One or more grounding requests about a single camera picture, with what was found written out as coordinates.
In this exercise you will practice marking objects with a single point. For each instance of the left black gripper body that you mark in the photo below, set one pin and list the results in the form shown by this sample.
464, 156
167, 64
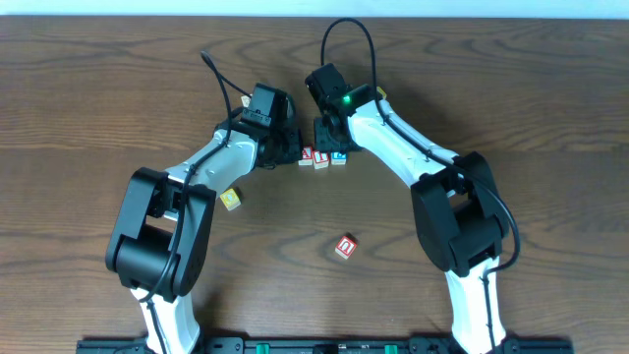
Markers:
291, 148

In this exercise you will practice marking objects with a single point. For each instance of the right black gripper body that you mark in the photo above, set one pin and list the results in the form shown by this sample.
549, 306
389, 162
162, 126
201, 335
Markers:
326, 136

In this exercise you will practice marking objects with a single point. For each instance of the blue number 2 block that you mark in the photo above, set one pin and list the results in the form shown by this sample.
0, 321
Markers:
338, 158

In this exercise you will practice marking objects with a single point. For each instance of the red letter I block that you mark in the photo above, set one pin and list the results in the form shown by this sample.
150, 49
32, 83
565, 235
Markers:
320, 159

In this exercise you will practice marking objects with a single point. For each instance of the red letter A block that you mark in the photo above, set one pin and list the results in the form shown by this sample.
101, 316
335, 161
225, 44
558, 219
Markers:
307, 156

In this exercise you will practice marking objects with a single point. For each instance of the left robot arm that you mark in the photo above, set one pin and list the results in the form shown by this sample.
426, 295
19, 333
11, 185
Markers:
159, 240

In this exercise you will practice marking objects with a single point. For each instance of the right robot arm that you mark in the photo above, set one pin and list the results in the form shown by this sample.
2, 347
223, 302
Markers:
460, 218

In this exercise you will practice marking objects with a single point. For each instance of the white patterned wooden block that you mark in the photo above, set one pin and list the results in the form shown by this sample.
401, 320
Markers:
246, 100

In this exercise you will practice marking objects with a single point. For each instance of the yellow block far side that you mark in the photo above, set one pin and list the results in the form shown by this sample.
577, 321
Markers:
381, 92

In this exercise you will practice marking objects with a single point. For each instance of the yellow block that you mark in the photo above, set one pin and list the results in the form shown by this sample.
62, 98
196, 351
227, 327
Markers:
381, 92
231, 198

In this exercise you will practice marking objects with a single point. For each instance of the yellow block near centre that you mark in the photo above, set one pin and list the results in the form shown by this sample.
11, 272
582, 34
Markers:
231, 198

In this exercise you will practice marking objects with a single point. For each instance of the red letter U block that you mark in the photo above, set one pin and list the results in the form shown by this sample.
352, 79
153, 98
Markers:
345, 247

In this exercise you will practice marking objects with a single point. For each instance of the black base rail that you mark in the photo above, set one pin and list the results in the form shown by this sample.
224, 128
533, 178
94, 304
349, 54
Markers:
413, 345

